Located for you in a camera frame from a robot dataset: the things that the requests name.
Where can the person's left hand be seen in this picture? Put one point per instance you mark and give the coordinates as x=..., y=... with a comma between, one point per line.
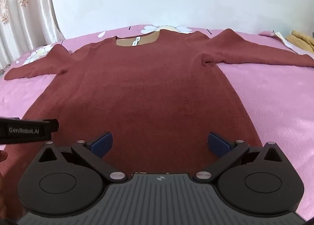
x=2, y=156

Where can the mustard yellow cloth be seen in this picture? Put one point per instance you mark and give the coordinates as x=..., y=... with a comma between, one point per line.
x=302, y=39

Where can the pink floral bed sheet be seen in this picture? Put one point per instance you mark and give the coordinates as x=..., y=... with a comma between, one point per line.
x=274, y=97

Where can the rust red knit sweater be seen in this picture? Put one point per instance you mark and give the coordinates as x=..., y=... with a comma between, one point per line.
x=152, y=87

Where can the cream patterned curtain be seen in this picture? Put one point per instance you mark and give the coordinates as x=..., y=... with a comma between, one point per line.
x=23, y=16

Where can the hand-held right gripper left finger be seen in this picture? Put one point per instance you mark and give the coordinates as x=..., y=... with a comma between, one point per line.
x=102, y=145

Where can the white paper tag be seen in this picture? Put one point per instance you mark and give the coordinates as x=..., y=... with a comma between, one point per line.
x=282, y=39

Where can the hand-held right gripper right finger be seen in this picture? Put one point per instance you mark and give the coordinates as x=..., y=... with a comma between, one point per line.
x=218, y=145

